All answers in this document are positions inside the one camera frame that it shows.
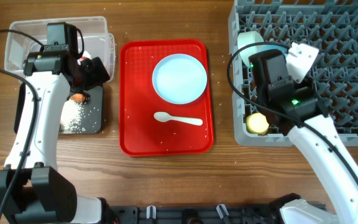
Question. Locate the orange carrot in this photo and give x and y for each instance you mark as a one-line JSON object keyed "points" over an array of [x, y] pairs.
{"points": [[78, 97]]}

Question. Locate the clear plastic bin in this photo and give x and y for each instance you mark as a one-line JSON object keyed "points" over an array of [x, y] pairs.
{"points": [[98, 41]]}

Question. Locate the white napkin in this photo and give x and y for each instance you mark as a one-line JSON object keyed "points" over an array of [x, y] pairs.
{"points": [[86, 54]]}

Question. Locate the white plastic spoon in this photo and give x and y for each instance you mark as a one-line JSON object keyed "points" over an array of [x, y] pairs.
{"points": [[164, 117]]}

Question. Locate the black waste tray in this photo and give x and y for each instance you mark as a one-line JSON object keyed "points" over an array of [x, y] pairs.
{"points": [[95, 96]]}

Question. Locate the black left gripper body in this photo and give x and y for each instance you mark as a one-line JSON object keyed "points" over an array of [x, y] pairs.
{"points": [[89, 76]]}

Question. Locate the red plastic tray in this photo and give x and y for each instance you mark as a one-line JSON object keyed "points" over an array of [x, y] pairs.
{"points": [[140, 134]]}

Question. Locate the white rice pile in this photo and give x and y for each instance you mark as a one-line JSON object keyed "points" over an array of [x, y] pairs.
{"points": [[80, 118]]}

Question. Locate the light blue plate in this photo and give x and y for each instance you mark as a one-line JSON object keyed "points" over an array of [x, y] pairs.
{"points": [[179, 79]]}

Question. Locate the yellow plastic cup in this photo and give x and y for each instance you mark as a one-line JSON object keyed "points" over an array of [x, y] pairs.
{"points": [[257, 124]]}

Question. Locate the grey dishwasher rack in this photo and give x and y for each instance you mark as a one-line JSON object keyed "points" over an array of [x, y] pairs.
{"points": [[332, 27]]}

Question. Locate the green bowl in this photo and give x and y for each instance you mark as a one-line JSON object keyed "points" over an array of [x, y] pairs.
{"points": [[247, 38]]}

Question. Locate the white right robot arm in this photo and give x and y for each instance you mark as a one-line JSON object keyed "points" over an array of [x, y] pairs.
{"points": [[294, 107]]}

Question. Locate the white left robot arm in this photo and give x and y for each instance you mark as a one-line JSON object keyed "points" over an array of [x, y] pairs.
{"points": [[31, 188]]}

